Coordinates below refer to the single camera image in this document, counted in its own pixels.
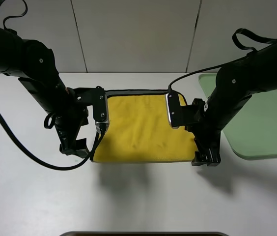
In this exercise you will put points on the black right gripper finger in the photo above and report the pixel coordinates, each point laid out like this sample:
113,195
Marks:
199,159
213,155

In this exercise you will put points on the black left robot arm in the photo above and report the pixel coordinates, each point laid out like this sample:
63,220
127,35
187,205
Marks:
34,65

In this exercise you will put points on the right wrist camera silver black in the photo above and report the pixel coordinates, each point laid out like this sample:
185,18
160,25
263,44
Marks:
177,114

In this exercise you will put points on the yellow microfiber towel black trim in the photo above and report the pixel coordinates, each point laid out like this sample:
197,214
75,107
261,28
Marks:
139,131

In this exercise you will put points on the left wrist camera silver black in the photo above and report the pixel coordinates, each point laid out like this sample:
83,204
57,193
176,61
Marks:
95,97

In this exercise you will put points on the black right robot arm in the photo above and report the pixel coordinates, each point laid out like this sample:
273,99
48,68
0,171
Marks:
236,83

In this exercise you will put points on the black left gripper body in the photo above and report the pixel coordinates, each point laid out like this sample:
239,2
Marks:
68,120

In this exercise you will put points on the light green plastic tray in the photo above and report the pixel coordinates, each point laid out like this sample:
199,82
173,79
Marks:
252,133

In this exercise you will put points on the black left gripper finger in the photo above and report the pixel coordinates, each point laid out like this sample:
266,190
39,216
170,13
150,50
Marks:
68,150
81,149

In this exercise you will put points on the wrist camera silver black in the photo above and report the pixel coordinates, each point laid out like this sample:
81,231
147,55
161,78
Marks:
177,114
95,97

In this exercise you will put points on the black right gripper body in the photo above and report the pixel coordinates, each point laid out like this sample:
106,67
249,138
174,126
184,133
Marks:
204,120

